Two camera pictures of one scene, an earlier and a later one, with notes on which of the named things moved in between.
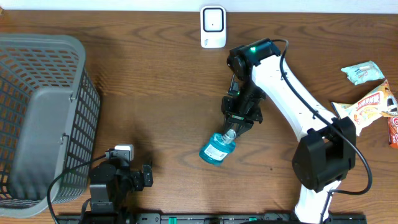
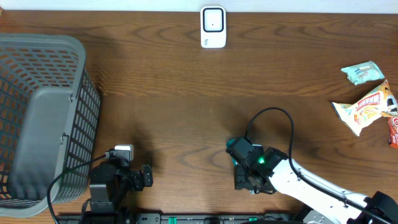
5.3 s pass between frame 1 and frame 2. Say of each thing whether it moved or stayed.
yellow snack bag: stayed
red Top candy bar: stayed
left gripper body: stayed
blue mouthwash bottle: moved
